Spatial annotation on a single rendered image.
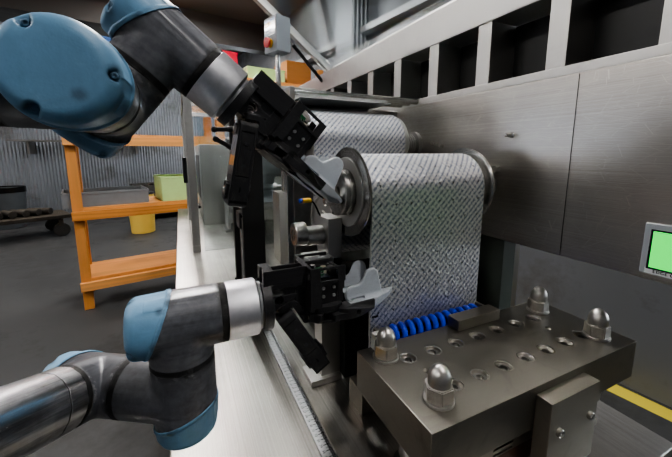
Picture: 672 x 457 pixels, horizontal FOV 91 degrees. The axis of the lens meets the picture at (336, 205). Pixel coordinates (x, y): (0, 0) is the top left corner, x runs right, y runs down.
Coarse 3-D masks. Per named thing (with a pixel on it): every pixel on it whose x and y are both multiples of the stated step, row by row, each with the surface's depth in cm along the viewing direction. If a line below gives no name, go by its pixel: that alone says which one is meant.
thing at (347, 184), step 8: (344, 176) 52; (352, 176) 52; (336, 184) 54; (344, 184) 51; (352, 184) 51; (336, 192) 54; (344, 192) 51; (352, 192) 51; (344, 200) 51; (352, 200) 51; (336, 208) 54; (344, 208) 52; (352, 208) 52
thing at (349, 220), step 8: (344, 160) 54; (352, 160) 52; (344, 168) 55; (352, 168) 52; (480, 168) 61; (360, 176) 50; (360, 184) 50; (360, 192) 50; (360, 200) 50; (360, 208) 50; (344, 216) 56; (352, 216) 53; (344, 224) 56; (352, 224) 53; (368, 224) 56
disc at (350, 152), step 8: (344, 152) 55; (352, 152) 52; (360, 160) 50; (360, 168) 50; (368, 176) 48; (368, 184) 48; (368, 192) 48; (368, 200) 49; (368, 208) 49; (360, 216) 51; (368, 216) 49; (360, 224) 51; (344, 232) 57; (352, 232) 54; (360, 232) 52
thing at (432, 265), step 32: (384, 224) 51; (416, 224) 54; (448, 224) 57; (480, 224) 60; (384, 256) 52; (416, 256) 55; (448, 256) 58; (416, 288) 56; (448, 288) 59; (384, 320) 54
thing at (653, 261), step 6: (654, 234) 44; (660, 234) 44; (666, 234) 43; (654, 240) 45; (660, 240) 44; (666, 240) 43; (654, 246) 45; (660, 246) 44; (666, 246) 43; (654, 252) 45; (660, 252) 44; (666, 252) 43; (654, 258) 45; (660, 258) 44; (666, 258) 44; (654, 264) 45; (660, 264) 44; (666, 264) 44; (666, 270) 44
